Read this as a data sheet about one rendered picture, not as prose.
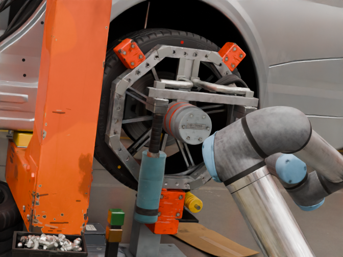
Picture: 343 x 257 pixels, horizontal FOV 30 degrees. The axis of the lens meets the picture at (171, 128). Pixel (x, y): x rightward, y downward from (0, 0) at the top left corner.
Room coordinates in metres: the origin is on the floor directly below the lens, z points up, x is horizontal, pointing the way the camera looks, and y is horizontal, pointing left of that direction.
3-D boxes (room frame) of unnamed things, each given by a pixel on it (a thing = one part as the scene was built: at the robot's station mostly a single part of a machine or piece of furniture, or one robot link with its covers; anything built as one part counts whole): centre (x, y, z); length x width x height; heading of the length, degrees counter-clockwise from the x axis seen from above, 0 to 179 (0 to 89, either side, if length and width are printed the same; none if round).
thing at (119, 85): (2.42, -0.02, 0.85); 0.54 x 0.07 x 0.54; 112
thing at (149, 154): (2.14, 0.05, 0.83); 0.04 x 0.04 x 0.16
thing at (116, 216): (1.76, 0.12, 0.64); 0.04 x 0.04 x 0.04; 22
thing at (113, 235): (1.76, 0.12, 0.59); 0.04 x 0.04 x 0.04; 22
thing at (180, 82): (2.27, 0.03, 1.03); 0.19 x 0.18 x 0.11; 22
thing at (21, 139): (2.38, 0.51, 0.71); 0.14 x 0.14 x 0.05; 22
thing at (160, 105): (2.17, 0.06, 0.93); 0.09 x 0.05 x 0.05; 22
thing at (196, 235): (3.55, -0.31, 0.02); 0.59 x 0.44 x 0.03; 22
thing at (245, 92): (2.35, -0.16, 1.03); 0.19 x 0.18 x 0.11; 22
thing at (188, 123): (2.36, -0.05, 0.85); 0.21 x 0.14 x 0.14; 22
